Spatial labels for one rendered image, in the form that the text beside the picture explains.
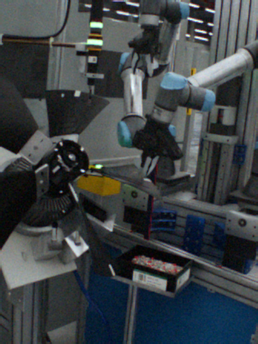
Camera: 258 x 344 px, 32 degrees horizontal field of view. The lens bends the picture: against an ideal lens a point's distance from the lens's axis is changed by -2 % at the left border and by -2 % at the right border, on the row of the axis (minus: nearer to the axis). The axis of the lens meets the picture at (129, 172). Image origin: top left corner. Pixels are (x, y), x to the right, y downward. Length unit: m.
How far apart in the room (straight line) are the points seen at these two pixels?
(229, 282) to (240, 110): 0.84
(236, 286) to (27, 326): 0.72
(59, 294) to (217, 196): 1.05
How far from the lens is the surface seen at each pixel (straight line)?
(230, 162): 2.06
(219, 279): 1.60
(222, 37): 2.15
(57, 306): 2.62
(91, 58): 1.39
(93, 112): 1.52
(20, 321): 1.60
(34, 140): 1.36
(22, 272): 1.43
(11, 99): 1.36
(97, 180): 1.85
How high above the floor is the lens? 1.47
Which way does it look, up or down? 12 degrees down
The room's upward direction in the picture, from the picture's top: 6 degrees clockwise
